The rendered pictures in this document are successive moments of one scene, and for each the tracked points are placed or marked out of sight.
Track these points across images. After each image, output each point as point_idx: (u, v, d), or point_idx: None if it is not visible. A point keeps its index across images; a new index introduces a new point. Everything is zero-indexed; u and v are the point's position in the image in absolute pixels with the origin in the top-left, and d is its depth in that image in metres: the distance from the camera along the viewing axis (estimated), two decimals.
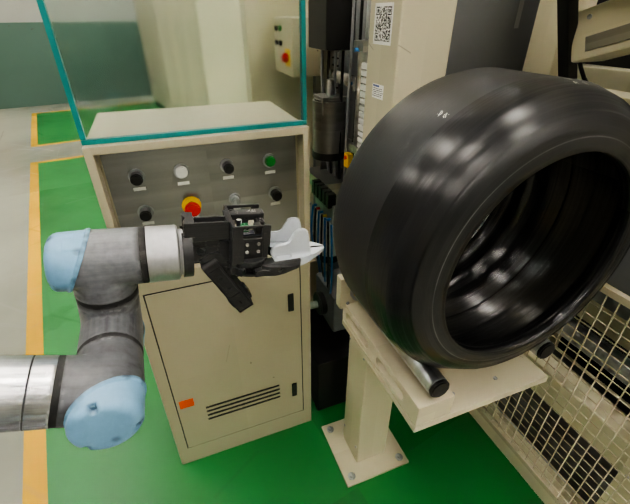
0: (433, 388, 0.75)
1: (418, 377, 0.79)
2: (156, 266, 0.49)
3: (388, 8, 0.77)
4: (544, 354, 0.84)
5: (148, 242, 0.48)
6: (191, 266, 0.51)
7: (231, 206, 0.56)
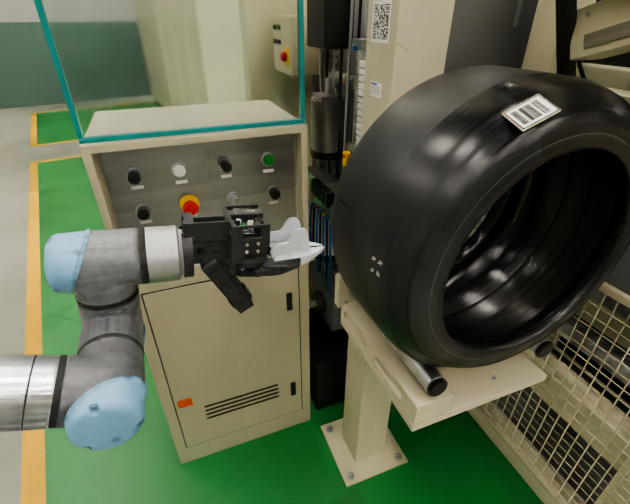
0: (440, 381, 0.75)
1: (422, 367, 0.78)
2: (156, 266, 0.49)
3: (386, 6, 0.77)
4: (543, 351, 0.84)
5: (148, 242, 0.48)
6: (191, 266, 0.51)
7: (230, 206, 0.56)
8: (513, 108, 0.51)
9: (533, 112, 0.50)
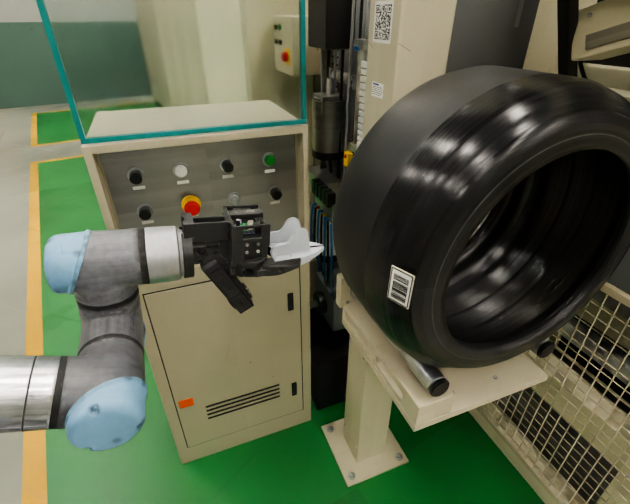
0: (445, 390, 0.77)
1: None
2: (156, 267, 0.49)
3: (388, 6, 0.77)
4: (550, 348, 0.84)
5: (148, 243, 0.48)
6: (191, 266, 0.51)
7: (230, 207, 0.56)
8: (389, 289, 0.60)
9: (401, 288, 0.58)
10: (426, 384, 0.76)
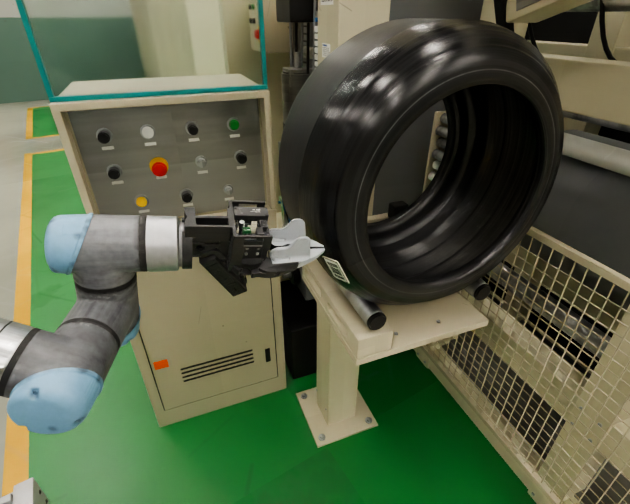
0: (384, 322, 0.83)
1: (377, 306, 0.86)
2: (154, 263, 0.49)
3: None
4: (485, 290, 0.90)
5: (148, 240, 0.48)
6: (189, 264, 0.51)
7: (236, 202, 0.54)
8: (331, 272, 0.73)
9: (336, 270, 0.71)
10: (364, 321, 0.82)
